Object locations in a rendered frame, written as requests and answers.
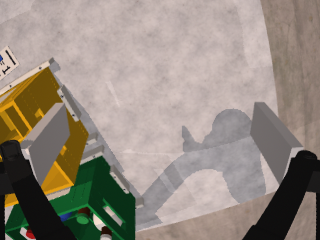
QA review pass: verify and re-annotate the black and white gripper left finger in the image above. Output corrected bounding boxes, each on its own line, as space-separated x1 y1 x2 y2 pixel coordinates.
0 103 77 240

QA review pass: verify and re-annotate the green plastic crate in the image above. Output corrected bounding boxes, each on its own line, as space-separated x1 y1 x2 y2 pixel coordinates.
5 156 136 240

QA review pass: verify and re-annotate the white paper pick list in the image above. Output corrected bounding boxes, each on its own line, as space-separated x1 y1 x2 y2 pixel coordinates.
0 45 20 80

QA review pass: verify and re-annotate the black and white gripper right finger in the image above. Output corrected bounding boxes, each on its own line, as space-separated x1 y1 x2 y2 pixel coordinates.
242 102 320 240

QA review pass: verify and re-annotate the yellow crate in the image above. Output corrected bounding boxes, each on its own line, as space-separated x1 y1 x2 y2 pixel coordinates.
0 67 89 195

